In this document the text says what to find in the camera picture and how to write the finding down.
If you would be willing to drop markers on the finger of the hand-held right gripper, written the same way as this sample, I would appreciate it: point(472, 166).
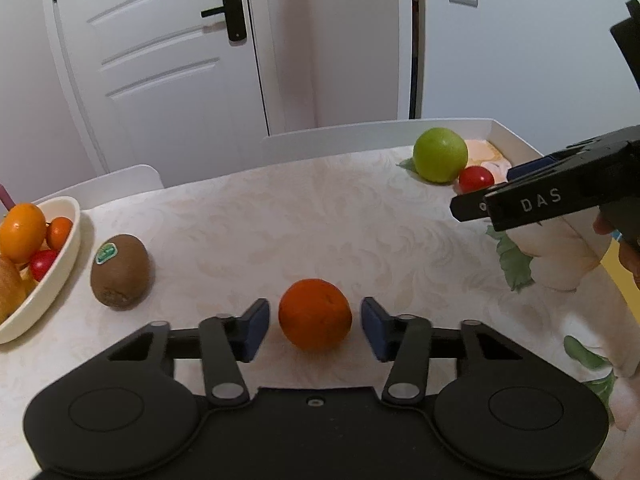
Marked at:
point(470, 206)
point(530, 169)

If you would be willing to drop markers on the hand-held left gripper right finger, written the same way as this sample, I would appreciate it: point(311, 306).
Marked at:
point(372, 329)

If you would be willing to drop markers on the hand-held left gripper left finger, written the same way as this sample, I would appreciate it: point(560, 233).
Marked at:
point(255, 329)

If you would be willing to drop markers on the red cherry tomato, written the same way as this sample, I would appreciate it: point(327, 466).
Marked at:
point(42, 265)
point(475, 178)

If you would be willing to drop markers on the green apple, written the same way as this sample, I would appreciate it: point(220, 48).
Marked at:
point(440, 155)

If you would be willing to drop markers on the small tangerine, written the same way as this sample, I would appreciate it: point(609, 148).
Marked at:
point(315, 315)
point(60, 234)

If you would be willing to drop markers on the cream bowl with duck print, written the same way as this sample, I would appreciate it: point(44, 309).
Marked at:
point(55, 285)

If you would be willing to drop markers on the yellow apple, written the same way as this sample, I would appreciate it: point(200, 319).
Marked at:
point(10, 287)

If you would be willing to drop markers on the orange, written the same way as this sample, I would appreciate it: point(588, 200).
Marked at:
point(22, 232)

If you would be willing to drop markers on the person's right hand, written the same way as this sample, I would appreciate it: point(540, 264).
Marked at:
point(631, 266)

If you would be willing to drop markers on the yellow chair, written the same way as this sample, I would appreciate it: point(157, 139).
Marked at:
point(611, 265)

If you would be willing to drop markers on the white sliding door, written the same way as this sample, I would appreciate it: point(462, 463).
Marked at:
point(525, 60)

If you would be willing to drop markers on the white rimmed table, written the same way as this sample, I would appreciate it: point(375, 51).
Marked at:
point(350, 140)

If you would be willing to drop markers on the brown kiwi with green sticker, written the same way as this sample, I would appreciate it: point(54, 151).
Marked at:
point(122, 275)

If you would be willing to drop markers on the white panel door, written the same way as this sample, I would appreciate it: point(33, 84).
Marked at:
point(165, 110)

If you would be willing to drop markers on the pink plastic stick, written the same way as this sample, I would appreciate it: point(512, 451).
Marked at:
point(5, 197)

